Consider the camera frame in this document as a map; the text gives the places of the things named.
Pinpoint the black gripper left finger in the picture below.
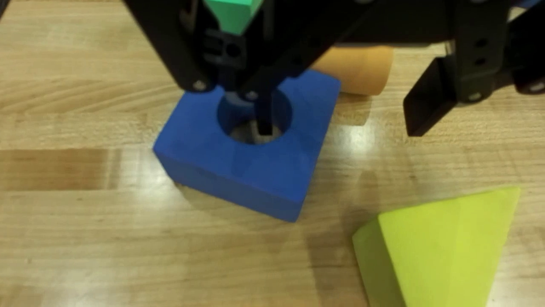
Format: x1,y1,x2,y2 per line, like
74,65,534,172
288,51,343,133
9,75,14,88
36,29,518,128
256,85,277,136

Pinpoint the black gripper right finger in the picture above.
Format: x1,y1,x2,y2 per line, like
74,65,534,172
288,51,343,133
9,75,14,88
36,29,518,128
404,58,457,136

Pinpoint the blue foam block with hole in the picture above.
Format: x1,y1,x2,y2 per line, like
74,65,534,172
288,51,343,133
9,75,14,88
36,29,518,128
154,70,341,221

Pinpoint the light orange foam cylinder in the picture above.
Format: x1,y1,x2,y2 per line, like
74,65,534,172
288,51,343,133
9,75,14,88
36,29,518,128
314,46,394,95

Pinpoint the large green foam arch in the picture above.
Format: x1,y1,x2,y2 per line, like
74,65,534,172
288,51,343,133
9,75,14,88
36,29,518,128
205,0,265,36

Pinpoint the yellow-green foam wedge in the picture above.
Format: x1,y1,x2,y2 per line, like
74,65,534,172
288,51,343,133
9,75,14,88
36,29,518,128
353,187,522,307

